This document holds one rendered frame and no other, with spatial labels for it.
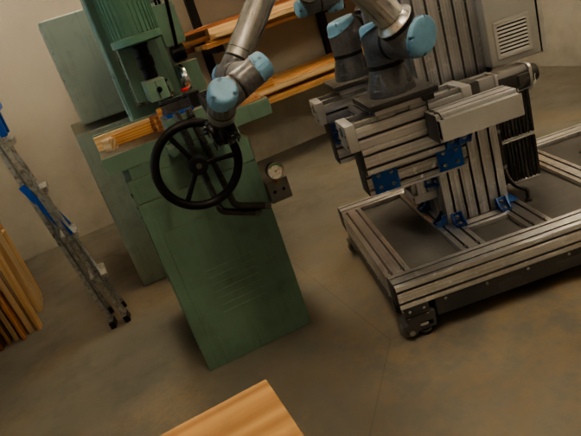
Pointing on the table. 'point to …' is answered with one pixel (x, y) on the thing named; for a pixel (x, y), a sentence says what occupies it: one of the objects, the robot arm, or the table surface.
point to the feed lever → (175, 40)
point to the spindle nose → (144, 60)
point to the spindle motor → (127, 22)
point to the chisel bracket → (156, 89)
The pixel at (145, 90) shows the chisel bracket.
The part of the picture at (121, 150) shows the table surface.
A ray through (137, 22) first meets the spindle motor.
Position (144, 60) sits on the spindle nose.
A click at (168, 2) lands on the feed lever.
